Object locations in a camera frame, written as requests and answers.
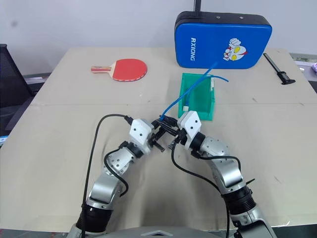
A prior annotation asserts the black mesh chair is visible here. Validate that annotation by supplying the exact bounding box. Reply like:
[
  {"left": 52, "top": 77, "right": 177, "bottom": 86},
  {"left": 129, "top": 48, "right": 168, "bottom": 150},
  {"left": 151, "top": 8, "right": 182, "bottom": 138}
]
[{"left": 0, "top": 44, "right": 36, "bottom": 132}]

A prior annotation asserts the black caliper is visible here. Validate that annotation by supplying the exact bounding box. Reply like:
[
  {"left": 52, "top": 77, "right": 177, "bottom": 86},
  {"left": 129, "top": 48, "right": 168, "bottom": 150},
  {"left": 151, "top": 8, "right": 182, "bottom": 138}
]
[{"left": 263, "top": 52, "right": 296, "bottom": 86}]

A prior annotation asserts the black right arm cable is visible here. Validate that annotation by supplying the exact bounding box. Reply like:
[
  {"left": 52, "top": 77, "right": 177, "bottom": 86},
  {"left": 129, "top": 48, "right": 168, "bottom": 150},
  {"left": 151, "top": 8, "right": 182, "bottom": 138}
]
[{"left": 170, "top": 141, "right": 256, "bottom": 238}]

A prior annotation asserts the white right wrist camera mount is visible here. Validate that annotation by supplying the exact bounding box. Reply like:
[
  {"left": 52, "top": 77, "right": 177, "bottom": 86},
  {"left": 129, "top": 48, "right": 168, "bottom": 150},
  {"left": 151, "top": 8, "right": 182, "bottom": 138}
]
[{"left": 177, "top": 110, "right": 202, "bottom": 151}]

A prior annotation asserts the blue padded kick shield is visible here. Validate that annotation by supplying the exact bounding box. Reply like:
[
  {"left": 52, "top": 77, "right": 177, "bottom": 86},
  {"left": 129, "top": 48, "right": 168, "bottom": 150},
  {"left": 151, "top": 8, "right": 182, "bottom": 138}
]
[{"left": 173, "top": 10, "right": 273, "bottom": 70}]

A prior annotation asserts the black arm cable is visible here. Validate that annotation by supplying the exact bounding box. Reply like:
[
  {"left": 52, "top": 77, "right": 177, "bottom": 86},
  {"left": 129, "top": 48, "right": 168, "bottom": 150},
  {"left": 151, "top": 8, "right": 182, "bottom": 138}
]
[
  {"left": 170, "top": 141, "right": 256, "bottom": 238},
  {"left": 81, "top": 114, "right": 134, "bottom": 238}
]

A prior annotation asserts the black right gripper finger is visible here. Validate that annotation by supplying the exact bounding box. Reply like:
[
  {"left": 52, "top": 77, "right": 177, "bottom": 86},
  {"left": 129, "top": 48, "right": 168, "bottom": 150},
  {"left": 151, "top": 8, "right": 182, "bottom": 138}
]
[
  {"left": 158, "top": 115, "right": 180, "bottom": 128},
  {"left": 159, "top": 124, "right": 179, "bottom": 137}
]

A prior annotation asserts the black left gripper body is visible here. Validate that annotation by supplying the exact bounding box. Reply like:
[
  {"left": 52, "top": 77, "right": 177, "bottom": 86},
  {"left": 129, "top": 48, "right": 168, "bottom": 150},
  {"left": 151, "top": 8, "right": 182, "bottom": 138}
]
[{"left": 148, "top": 125, "right": 165, "bottom": 148}]

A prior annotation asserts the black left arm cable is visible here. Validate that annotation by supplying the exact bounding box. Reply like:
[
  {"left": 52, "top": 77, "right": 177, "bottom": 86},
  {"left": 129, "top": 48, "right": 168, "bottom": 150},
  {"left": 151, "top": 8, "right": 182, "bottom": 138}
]
[{"left": 81, "top": 114, "right": 134, "bottom": 238}]

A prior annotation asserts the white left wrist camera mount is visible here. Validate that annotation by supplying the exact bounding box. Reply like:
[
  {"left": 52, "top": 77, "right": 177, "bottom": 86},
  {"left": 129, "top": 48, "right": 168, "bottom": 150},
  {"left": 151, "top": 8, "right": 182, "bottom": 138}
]
[{"left": 129, "top": 119, "right": 156, "bottom": 156}]

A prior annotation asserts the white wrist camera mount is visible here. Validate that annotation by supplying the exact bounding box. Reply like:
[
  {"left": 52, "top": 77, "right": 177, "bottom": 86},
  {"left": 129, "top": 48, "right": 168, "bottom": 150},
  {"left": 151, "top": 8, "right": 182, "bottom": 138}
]
[
  {"left": 129, "top": 119, "right": 156, "bottom": 156},
  {"left": 177, "top": 110, "right": 202, "bottom": 151}
]

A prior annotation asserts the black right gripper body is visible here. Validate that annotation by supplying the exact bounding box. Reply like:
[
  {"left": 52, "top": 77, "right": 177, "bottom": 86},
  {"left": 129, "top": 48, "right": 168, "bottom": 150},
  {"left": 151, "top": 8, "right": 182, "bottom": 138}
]
[{"left": 169, "top": 127, "right": 188, "bottom": 150}]

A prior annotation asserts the green plastic bin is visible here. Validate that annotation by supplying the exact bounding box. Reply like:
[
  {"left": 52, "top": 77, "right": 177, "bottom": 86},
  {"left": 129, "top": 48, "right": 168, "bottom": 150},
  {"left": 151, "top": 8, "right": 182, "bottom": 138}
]
[{"left": 178, "top": 72, "right": 217, "bottom": 121}]

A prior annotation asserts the red table tennis paddle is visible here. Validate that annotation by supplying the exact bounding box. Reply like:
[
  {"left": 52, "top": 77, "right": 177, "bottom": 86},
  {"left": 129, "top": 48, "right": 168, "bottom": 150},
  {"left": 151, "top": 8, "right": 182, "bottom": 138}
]
[{"left": 90, "top": 58, "right": 149, "bottom": 83}]

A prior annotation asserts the blue cable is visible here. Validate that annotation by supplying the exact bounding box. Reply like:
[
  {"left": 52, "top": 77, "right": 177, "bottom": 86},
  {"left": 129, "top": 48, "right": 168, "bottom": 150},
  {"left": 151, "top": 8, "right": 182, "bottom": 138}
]
[{"left": 158, "top": 60, "right": 230, "bottom": 122}]

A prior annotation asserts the grey robot torso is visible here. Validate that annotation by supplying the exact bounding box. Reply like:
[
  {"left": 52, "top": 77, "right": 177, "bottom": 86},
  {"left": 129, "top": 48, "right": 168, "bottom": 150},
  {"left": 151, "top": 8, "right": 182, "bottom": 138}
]
[{"left": 106, "top": 225, "right": 240, "bottom": 238}]

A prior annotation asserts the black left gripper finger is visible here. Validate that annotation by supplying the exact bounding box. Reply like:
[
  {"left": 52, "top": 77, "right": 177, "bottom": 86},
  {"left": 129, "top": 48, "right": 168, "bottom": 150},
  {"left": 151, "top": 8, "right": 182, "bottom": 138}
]
[
  {"left": 152, "top": 138, "right": 166, "bottom": 153},
  {"left": 151, "top": 119, "right": 166, "bottom": 131}
]

